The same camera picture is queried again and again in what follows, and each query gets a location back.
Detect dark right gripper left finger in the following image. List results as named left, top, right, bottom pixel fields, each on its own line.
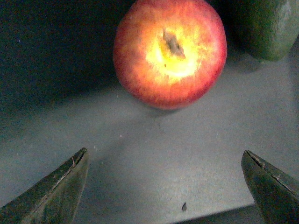
left=0, top=148, right=89, bottom=224

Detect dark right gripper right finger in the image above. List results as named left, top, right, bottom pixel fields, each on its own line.
left=241, top=150, right=299, bottom=224

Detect red apple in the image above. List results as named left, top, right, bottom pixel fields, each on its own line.
left=113, top=0, right=227, bottom=110

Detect green avocado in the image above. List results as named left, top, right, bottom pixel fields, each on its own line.
left=231, top=0, right=299, bottom=61

